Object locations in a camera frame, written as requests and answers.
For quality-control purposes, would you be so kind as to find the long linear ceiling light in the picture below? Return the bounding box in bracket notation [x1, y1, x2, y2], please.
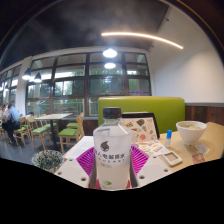
[100, 31, 185, 50]

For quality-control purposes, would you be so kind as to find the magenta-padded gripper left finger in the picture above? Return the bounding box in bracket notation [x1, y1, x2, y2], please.
[54, 146, 98, 190]

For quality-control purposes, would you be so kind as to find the small white handheld device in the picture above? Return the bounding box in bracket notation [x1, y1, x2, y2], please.
[160, 150, 184, 168]

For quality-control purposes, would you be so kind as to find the white ceramic bowl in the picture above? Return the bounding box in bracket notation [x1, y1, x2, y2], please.
[175, 120, 208, 147]

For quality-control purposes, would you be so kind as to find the person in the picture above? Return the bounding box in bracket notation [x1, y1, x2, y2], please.
[2, 102, 22, 144]
[0, 104, 8, 122]

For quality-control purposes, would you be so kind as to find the wooden dining table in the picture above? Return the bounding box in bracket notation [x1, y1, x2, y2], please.
[34, 112, 73, 151]

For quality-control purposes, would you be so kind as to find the small blue-capped tube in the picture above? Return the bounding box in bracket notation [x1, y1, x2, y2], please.
[164, 129, 173, 148]

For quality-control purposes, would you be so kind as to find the clear black-capped drink bottle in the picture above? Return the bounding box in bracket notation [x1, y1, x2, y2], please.
[92, 106, 133, 192]

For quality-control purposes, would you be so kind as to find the small reddish paper packet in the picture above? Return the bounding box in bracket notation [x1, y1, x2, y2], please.
[191, 152, 207, 165]

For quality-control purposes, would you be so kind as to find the speckled ceramic mug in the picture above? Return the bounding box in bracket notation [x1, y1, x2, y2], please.
[31, 149, 65, 174]

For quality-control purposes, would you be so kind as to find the white paper napkin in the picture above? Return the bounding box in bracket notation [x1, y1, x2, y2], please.
[194, 143, 211, 155]

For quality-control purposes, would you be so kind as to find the open white paper book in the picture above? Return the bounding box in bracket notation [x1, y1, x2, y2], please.
[63, 135, 95, 160]

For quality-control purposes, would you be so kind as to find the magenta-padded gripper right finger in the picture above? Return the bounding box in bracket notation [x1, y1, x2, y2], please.
[129, 145, 173, 189]

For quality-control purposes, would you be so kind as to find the printed picture leaflet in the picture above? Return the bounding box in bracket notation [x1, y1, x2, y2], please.
[136, 140, 170, 158]

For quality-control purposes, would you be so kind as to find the green upholstered bench back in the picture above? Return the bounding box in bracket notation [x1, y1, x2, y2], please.
[97, 96, 186, 135]

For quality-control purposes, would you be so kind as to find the group of green-seated wooden chairs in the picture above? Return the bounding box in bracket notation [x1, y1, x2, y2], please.
[0, 112, 86, 154]

